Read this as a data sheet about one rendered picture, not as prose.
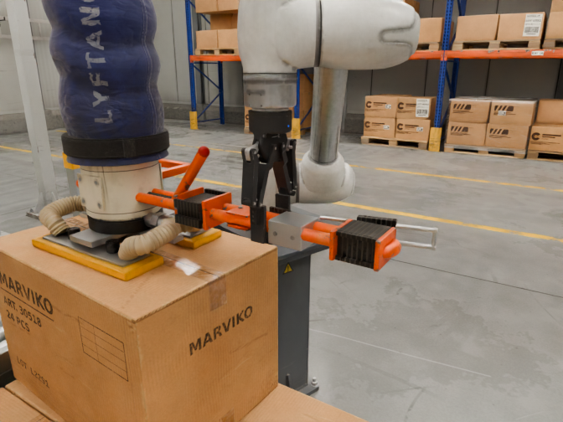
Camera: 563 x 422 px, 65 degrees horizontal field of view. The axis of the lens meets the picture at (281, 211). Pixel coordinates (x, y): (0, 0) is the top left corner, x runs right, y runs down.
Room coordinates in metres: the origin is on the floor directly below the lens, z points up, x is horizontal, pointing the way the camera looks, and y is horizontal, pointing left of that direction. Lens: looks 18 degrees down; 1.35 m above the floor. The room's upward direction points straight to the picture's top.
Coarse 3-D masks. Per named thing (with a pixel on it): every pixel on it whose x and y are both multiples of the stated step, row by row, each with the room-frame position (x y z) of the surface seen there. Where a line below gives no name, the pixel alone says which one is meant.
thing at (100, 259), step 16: (32, 240) 0.96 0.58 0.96; (48, 240) 0.95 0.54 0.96; (64, 240) 0.94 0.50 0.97; (112, 240) 0.88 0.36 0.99; (64, 256) 0.89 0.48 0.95; (80, 256) 0.86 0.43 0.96; (96, 256) 0.85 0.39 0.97; (112, 256) 0.85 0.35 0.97; (144, 256) 0.85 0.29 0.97; (160, 256) 0.86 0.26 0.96; (112, 272) 0.80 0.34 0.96; (128, 272) 0.79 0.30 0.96; (144, 272) 0.82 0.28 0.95
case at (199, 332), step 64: (0, 256) 0.95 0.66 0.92; (192, 256) 0.91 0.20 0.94; (256, 256) 0.91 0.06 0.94; (64, 320) 0.79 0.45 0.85; (128, 320) 0.65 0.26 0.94; (192, 320) 0.74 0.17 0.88; (256, 320) 0.90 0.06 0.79; (64, 384) 0.83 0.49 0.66; (128, 384) 0.67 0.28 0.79; (192, 384) 0.73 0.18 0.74; (256, 384) 0.89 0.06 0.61
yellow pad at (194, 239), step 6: (186, 234) 0.97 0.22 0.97; (192, 234) 0.97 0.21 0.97; (198, 234) 0.99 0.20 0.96; (204, 234) 0.99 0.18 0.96; (210, 234) 0.99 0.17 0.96; (216, 234) 1.00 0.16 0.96; (186, 240) 0.95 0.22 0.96; (192, 240) 0.95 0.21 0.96; (198, 240) 0.95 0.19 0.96; (204, 240) 0.97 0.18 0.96; (210, 240) 0.99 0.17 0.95; (186, 246) 0.95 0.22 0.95; (192, 246) 0.94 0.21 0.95; (198, 246) 0.95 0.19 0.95
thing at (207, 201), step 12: (192, 192) 0.88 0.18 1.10; (204, 192) 0.91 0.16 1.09; (216, 192) 0.89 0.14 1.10; (228, 192) 0.87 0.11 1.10; (180, 204) 0.82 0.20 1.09; (192, 204) 0.81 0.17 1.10; (204, 204) 0.80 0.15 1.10; (216, 204) 0.83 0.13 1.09; (180, 216) 0.83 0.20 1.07; (192, 216) 0.82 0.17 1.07; (204, 216) 0.80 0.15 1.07; (204, 228) 0.80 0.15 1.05
